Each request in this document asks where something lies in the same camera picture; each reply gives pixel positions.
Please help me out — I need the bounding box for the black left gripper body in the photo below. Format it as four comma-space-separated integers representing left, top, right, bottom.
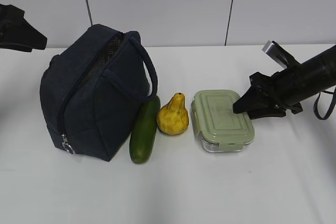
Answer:
1, 4, 25, 42

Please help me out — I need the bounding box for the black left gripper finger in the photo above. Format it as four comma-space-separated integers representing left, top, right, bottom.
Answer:
1, 23, 47, 52

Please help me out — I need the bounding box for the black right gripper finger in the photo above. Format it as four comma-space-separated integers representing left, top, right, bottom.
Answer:
233, 85, 265, 114
247, 104, 286, 119

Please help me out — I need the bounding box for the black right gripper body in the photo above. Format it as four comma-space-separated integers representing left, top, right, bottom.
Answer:
249, 72, 303, 114

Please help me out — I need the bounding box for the green lid glass food container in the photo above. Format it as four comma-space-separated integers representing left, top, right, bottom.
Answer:
191, 90, 255, 153

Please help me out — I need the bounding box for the yellow pear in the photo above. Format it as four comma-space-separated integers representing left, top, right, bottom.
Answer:
156, 92, 189, 135

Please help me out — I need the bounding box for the dark blue lunch bag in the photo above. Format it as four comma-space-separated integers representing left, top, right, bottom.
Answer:
39, 24, 158, 161

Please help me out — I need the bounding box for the green cucumber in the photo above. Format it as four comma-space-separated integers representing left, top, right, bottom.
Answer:
129, 95, 161, 164

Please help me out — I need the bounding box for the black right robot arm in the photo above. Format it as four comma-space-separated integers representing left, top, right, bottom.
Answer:
233, 46, 335, 120

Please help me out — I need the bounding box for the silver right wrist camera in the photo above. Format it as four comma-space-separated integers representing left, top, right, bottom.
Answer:
262, 40, 300, 69

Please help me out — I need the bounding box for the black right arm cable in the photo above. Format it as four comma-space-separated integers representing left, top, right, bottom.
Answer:
313, 90, 336, 121

